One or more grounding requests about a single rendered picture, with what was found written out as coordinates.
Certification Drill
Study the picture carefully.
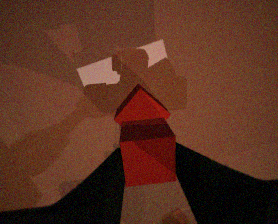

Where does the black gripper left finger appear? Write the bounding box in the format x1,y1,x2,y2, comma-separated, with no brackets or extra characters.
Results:
0,148,125,224

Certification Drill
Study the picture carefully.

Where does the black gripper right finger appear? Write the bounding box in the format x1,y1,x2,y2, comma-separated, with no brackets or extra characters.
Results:
175,142,278,224

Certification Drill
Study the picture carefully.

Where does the red cube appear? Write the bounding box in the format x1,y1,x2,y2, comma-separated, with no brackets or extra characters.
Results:
114,84,171,126
119,118,176,187

